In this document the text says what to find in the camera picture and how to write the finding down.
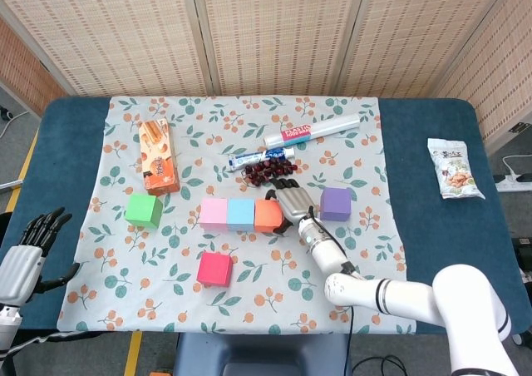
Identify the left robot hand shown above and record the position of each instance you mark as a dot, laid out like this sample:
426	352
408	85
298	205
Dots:
18	272

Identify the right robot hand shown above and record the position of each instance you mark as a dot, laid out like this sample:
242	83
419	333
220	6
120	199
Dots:
297	203

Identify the orange foam cube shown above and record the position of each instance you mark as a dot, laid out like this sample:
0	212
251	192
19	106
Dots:
268	217

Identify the purple foam cube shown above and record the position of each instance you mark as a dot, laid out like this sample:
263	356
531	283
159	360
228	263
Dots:
336	203

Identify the light blue foam cube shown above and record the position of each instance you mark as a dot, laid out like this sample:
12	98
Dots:
241	214

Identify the pink foam cube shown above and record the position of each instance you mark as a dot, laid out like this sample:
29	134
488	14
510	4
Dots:
213	214

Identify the green foam cube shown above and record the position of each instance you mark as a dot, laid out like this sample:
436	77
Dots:
141	209

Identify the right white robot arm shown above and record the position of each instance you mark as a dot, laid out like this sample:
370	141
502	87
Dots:
328	255

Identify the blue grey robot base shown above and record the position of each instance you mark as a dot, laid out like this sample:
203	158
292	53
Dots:
257	351

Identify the dark red grape bunch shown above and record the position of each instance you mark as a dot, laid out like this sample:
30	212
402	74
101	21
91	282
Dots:
257	176

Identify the white blue toothpaste tube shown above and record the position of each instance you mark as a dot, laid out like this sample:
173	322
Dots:
249	159

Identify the plastic food wrap roll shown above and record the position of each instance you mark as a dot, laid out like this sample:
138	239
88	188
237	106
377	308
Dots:
316	130

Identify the grey metal bar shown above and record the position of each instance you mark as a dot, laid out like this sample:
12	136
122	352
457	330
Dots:
10	185

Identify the floral print tablecloth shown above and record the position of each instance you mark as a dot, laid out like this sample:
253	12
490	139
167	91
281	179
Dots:
249	122

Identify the red foam cube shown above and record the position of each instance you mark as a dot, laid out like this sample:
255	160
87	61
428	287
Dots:
214	268

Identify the orange biscuit box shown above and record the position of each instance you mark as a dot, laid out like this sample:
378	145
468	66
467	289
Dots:
158	159

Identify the nut snack bag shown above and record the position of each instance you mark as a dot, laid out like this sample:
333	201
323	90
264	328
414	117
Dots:
455	172

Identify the bamboo folding screen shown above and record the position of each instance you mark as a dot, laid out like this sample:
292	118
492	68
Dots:
270	31

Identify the white power strip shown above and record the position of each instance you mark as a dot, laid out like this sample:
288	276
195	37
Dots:
515	183

